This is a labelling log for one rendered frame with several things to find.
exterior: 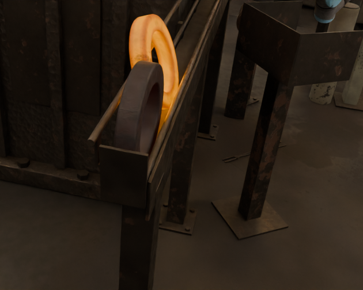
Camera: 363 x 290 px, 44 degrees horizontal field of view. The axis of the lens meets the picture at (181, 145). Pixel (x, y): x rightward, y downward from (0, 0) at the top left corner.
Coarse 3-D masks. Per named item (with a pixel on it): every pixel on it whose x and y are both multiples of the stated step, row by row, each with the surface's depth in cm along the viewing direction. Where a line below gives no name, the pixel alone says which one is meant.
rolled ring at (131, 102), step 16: (144, 64) 70; (160, 64) 74; (128, 80) 66; (144, 80) 66; (160, 80) 76; (128, 96) 65; (144, 96) 66; (160, 96) 79; (128, 112) 65; (144, 112) 68; (160, 112) 82; (128, 128) 65; (144, 128) 80; (128, 144) 66; (144, 144) 79
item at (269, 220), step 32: (256, 32) 123; (288, 32) 111; (352, 32) 113; (288, 64) 112; (320, 64) 115; (352, 64) 119; (288, 96) 133; (256, 128) 143; (256, 160) 145; (256, 192) 151; (256, 224) 156
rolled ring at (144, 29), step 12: (132, 24) 85; (144, 24) 83; (156, 24) 88; (132, 36) 83; (144, 36) 82; (156, 36) 92; (168, 36) 95; (132, 48) 82; (144, 48) 81; (156, 48) 95; (168, 48) 95; (132, 60) 82; (168, 60) 96; (168, 72) 96; (168, 84) 95; (168, 96) 91; (168, 108) 91
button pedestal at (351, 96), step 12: (360, 48) 232; (360, 60) 233; (360, 72) 236; (348, 84) 243; (360, 84) 239; (336, 96) 253; (348, 96) 244; (360, 96) 256; (348, 108) 242; (360, 108) 243
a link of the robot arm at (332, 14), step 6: (342, 0) 196; (318, 6) 194; (336, 6) 196; (342, 6) 198; (318, 12) 197; (324, 12) 194; (330, 12) 195; (336, 12) 199; (318, 18) 200; (324, 18) 198; (330, 18) 199
